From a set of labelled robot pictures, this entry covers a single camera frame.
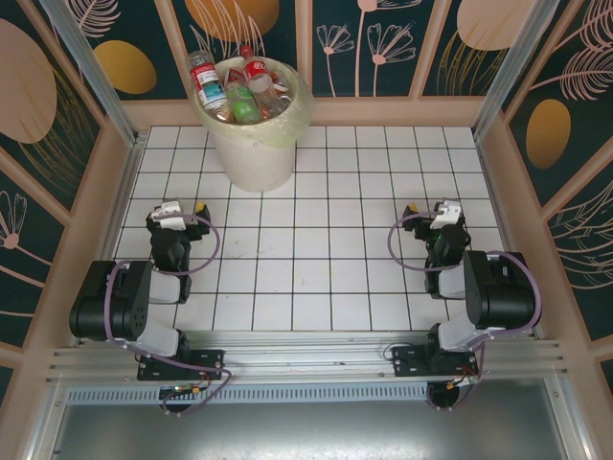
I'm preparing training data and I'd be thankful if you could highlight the clear bottle green label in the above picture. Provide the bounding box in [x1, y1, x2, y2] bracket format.
[232, 93, 260, 125]

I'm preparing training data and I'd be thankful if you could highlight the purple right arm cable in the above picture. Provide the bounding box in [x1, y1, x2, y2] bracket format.
[386, 213, 542, 412]

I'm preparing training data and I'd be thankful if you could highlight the cream plastic bin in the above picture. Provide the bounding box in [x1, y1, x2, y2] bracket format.
[193, 55, 316, 194]

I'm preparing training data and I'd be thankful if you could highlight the perforated metal cable tray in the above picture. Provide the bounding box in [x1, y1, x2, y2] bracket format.
[64, 385, 435, 404]

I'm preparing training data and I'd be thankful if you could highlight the aluminium side rail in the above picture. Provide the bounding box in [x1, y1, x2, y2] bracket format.
[471, 131, 547, 344]
[71, 133, 148, 349]

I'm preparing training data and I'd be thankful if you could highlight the aluminium frame post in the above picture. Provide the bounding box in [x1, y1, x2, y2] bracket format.
[37, 0, 145, 148]
[471, 0, 564, 141]

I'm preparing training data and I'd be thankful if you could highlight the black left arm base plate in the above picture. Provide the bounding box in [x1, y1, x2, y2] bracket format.
[137, 348, 226, 382]

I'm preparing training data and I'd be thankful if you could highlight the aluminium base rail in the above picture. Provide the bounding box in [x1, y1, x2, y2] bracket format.
[45, 329, 574, 384]

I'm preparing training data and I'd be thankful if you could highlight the base wiring connector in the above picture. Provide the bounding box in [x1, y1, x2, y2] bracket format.
[157, 380, 212, 400]
[443, 373, 482, 390]

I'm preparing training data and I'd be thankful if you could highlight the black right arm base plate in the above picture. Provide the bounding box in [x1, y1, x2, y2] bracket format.
[391, 345, 480, 380]

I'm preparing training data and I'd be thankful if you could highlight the clear bottle red white label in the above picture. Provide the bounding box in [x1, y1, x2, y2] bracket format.
[185, 49, 230, 110]

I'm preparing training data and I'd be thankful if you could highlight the clear bottle small red label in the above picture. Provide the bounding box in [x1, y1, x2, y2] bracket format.
[238, 45, 282, 97]

